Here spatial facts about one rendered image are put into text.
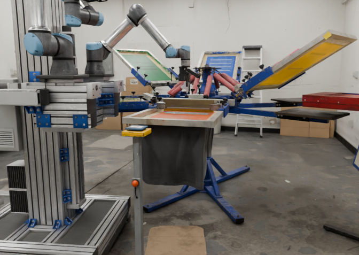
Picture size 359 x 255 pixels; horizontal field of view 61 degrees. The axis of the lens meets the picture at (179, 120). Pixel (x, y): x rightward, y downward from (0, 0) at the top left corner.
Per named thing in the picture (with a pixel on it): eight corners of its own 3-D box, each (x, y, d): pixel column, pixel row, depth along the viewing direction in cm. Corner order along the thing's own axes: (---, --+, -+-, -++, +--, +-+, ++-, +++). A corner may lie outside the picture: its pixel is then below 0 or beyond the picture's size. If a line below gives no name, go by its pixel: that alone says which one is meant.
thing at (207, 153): (204, 188, 199) (205, 124, 193) (198, 188, 200) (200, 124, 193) (215, 167, 243) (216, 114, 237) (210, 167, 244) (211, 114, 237)
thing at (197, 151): (203, 191, 197) (204, 125, 190) (138, 184, 209) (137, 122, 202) (204, 189, 200) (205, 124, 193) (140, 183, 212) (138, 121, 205)
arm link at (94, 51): (83, 60, 223) (83, 40, 221) (90, 60, 236) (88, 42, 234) (100, 60, 223) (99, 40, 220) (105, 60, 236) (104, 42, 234)
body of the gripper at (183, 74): (180, 81, 247) (180, 66, 245) (191, 81, 245) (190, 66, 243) (178, 81, 240) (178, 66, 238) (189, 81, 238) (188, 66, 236)
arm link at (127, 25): (85, 51, 234) (137, 0, 227) (91, 52, 249) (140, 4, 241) (96, 63, 235) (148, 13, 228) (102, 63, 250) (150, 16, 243)
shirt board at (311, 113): (350, 122, 249) (351, 112, 247) (332, 129, 220) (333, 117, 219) (218, 108, 341) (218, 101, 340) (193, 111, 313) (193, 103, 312)
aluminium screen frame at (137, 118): (213, 128, 181) (213, 121, 180) (122, 123, 195) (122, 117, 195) (227, 110, 256) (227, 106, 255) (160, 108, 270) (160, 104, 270)
